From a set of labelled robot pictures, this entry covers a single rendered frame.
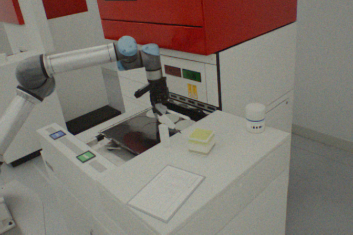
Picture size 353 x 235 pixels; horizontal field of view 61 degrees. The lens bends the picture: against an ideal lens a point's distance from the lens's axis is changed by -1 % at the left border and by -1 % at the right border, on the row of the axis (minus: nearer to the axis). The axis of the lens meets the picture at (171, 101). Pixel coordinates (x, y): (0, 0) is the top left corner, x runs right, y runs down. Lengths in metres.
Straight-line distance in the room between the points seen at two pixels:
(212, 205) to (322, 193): 1.61
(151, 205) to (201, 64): 0.69
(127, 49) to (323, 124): 2.12
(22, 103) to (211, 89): 0.79
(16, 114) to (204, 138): 0.76
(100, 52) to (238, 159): 0.64
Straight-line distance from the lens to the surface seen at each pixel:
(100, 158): 1.16
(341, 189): 2.53
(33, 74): 1.24
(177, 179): 0.97
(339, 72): 2.71
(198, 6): 1.22
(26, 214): 1.27
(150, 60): 1.33
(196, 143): 1.04
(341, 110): 2.81
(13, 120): 1.35
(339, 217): 2.31
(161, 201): 0.90
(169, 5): 1.33
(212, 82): 1.33
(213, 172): 0.99
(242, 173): 0.99
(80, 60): 1.21
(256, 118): 1.15
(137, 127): 1.44
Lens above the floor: 1.57
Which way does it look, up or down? 24 degrees down
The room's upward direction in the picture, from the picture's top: 7 degrees counter-clockwise
